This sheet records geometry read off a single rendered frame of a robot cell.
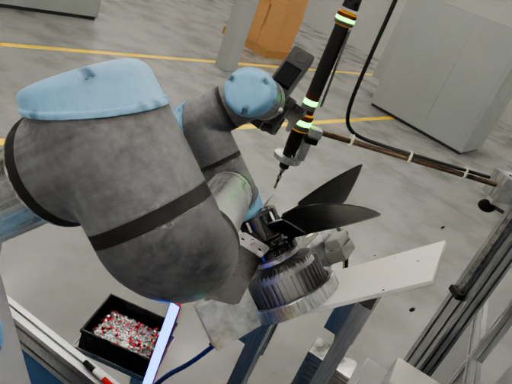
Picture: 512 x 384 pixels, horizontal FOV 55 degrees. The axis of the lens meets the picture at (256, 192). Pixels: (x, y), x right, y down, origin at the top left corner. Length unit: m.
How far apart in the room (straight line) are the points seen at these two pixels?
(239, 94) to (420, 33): 7.99
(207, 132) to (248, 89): 0.10
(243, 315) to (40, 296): 1.56
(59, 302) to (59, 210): 2.29
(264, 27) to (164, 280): 9.17
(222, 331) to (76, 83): 1.07
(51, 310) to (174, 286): 2.28
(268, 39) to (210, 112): 8.67
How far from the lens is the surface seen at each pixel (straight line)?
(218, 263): 0.45
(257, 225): 1.36
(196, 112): 0.80
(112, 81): 0.41
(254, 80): 0.76
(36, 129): 0.44
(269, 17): 9.52
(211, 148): 0.80
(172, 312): 1.09
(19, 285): 2.82
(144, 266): 0.42
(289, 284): 1.35
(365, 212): 1.23
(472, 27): 8.42
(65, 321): 2.66
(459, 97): 8.39
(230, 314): 1.39
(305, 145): 1.20
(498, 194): 1.46
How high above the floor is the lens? 1.90
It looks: 26 degrees down
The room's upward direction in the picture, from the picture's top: 22 degrees clockwise
